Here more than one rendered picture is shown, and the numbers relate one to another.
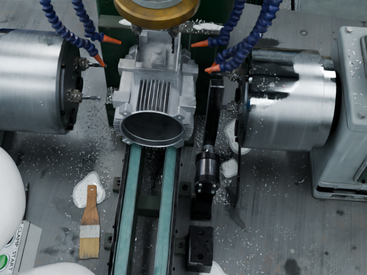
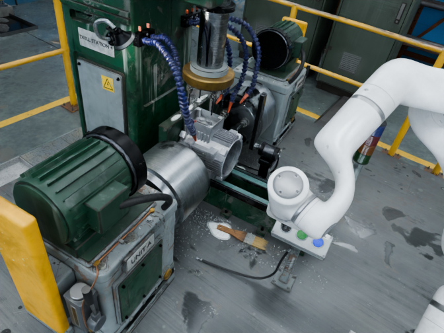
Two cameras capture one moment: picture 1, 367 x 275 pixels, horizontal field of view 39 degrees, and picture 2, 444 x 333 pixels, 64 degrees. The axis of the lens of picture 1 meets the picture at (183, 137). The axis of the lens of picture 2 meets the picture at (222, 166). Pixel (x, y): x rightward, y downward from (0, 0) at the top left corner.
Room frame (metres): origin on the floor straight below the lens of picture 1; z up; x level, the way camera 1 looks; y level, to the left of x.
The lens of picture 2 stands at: (0.29, 1.09, 1.85)
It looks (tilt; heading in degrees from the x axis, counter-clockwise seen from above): 39 degrees down; 293
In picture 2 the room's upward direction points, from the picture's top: 9 degrees clockwise
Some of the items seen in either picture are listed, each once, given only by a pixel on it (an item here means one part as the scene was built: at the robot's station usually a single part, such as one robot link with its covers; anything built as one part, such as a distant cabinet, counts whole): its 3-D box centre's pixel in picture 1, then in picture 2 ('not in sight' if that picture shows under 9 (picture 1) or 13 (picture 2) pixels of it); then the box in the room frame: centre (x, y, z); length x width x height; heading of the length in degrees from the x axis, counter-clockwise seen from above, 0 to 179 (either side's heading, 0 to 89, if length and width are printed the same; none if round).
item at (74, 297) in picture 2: not in sight; (88, 298); (0.68, 0.81, 1.07); 0.08 x 0.07 x 0.20; 179
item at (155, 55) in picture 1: (158, 59); (203, 125); (0.82, 0.07, 1.11); 0.12 x 0.11 x 0.07; 179
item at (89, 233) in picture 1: (90, 220); (242, 236); (0.52, 0.23, 0.80); 0.21 x 0.05 x 0.01; 6
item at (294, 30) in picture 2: not in sight; (282, 67); (0.74, -0.56, 1.16); 0.33 x 0.26 x 0.42; 89
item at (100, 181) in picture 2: not in sight; (94, 231); (0.75, 0.71, 1.16); 0.33 x 0.26 x 0.42; 89
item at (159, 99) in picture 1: (156, 96); (209, 148); (0.78, 0.07, 1.02); 0.20 x 0.19 x 0.19; 179
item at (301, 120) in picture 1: (291, 100); (246, 110); (0.77, -0.26, 1.04); 0.41 x 0.25 x 0.25; 89
